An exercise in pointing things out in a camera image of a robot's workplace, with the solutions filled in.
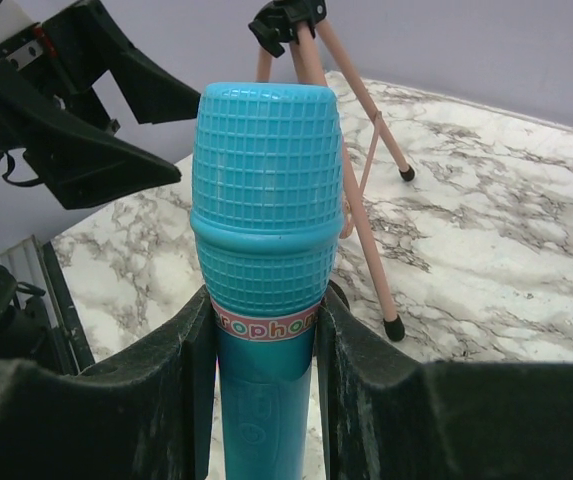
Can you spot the pink folding music stand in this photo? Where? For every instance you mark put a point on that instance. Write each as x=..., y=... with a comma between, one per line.
x=293, y=26

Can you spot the blue plastic recorder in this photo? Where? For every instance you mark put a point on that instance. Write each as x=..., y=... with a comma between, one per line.
x=266, y=216

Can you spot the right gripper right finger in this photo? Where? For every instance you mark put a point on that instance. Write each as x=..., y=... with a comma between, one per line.
x=387, y=416

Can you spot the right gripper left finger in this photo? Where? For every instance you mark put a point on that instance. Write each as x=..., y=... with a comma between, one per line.
x=143, y=413

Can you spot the aluminium frame rail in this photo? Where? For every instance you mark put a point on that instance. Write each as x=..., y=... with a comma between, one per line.
x=22, y=261

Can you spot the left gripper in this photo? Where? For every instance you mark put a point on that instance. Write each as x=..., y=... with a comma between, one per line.
x=82, y=166

